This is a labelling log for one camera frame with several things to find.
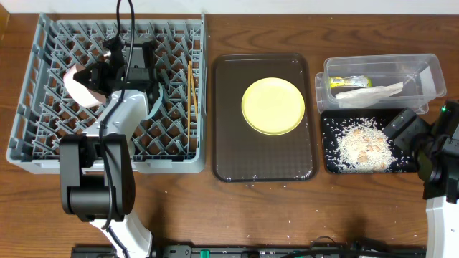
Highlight white small bowl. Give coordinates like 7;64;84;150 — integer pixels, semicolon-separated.
63;64;106;108

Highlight light blue bowl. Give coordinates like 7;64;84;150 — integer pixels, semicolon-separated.
145;83;164;120

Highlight yellow round plate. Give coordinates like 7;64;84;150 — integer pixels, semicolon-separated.
241;77;306;136

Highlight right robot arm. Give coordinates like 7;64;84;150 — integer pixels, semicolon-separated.
383;101;458;258

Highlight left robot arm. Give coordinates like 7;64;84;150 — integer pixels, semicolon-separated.
59;39;164;257

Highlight clear plastic waste bin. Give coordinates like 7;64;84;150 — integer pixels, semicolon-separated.
315;54;447;114

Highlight black food waste tray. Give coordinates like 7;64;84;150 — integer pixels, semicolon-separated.
321;109;416;174

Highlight grey dishwasher rack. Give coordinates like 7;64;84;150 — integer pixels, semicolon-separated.
6;14;207;174

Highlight pile of rice and nuts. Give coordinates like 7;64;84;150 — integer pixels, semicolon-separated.
336;118;398;173

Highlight crumpled white paper napkin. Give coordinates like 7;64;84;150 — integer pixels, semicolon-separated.
336;82;404;108

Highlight yellow snack wrapper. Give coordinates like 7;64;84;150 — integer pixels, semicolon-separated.
329;75;372;88

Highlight dark brown serving tray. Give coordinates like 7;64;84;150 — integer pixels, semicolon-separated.
212;53;318;183

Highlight black rail at table edge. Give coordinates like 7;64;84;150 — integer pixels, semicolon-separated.
70;236;427;258

